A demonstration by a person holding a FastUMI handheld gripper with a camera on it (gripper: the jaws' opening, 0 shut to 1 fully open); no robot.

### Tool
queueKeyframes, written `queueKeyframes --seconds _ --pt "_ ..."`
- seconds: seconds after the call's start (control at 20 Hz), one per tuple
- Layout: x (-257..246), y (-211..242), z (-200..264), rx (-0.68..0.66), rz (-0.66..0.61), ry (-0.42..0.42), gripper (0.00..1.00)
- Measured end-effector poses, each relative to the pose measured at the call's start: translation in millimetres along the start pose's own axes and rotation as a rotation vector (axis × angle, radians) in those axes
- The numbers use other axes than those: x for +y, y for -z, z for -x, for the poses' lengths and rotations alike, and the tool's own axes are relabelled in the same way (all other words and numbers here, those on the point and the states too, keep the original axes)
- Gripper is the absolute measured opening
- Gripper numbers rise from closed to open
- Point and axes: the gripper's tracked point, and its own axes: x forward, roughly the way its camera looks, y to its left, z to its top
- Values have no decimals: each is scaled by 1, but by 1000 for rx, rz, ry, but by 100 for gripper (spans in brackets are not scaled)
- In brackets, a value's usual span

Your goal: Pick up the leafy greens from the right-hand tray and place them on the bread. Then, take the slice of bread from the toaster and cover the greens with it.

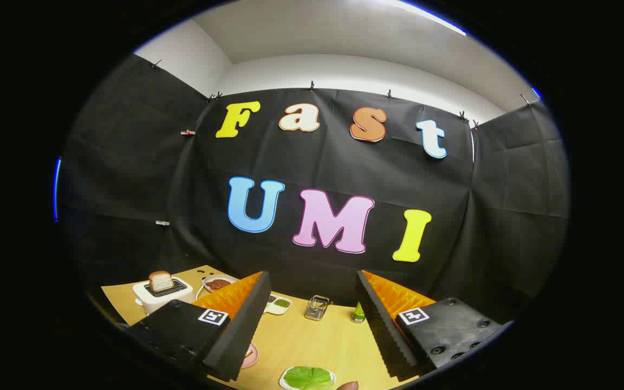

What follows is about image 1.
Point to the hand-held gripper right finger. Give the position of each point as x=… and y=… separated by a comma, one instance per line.
x=385, y=330

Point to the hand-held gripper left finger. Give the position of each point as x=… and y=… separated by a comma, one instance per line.
x=241, y=330

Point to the green lettuce leaf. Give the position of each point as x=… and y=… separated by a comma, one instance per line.
x=306, y=377

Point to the white bread slice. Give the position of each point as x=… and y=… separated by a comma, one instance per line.
x=161, y=281

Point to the pink round plate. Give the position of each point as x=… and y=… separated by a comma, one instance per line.
x=252, y=360

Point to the green label plastic bottle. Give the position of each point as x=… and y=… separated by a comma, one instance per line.
x=357, y=314

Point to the white divided dish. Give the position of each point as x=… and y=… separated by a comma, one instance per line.
x=279, y=311

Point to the green beans pile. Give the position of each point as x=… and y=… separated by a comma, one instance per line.
x=282, y=303

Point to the brown meat slice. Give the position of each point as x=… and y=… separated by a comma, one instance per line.
x=218, y=284

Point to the round white plate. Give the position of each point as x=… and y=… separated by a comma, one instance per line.
x=202, y=290

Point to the square white plate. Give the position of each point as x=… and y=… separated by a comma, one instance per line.
x=282, y=380

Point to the white toaster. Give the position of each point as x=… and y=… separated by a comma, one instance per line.
x=155, y=303

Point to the black backdrop cloth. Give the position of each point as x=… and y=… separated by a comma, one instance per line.
x=317, y=162

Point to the row of black cloth clamps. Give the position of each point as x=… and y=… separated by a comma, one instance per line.
x=312, y=85

